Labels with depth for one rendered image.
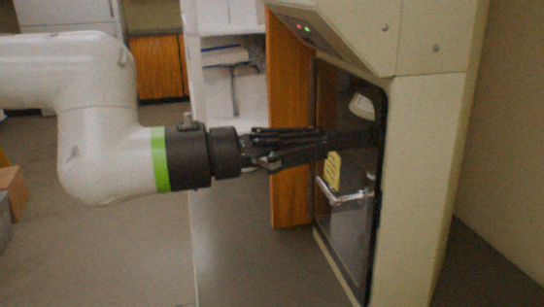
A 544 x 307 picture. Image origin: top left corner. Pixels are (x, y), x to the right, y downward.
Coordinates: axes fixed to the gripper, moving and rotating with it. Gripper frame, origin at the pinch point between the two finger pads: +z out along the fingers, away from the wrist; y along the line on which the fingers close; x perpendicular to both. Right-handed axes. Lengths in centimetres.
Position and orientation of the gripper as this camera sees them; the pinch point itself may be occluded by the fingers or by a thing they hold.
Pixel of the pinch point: (345, 139)
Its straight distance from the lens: 60.3
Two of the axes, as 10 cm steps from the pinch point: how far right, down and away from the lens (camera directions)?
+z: 9.7, -1.1, 2.0
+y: -2.3, -3.7, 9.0
